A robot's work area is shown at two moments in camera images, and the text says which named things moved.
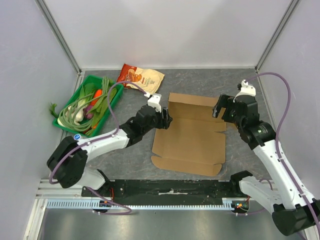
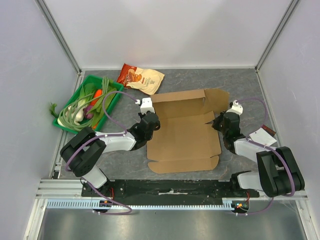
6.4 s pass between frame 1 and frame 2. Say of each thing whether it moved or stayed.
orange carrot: stayed
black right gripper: moved
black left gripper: moved
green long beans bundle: stayed
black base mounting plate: stayed
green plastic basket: stayed
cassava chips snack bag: stayed
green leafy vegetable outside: stayed
